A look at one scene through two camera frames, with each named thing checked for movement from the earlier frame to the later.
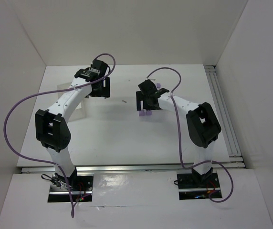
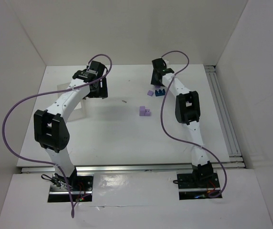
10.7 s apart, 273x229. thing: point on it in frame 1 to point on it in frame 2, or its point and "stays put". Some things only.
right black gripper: [144, 100] to [155, 79]
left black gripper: [100, 87] stays put
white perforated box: [81, 112] stays put
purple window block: [149, 112] stays put
